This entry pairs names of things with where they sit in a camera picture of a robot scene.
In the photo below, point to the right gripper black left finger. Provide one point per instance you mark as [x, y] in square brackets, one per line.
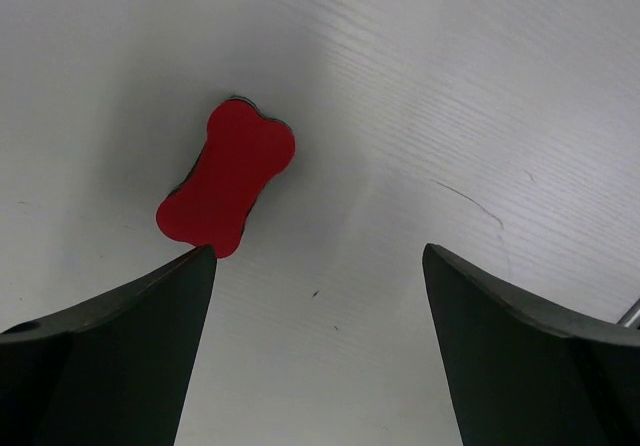
[111, 370]

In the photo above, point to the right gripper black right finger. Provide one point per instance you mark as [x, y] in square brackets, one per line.
[522, 370]

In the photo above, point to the red bone-shaped eraser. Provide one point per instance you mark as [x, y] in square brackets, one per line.
[243, 151]

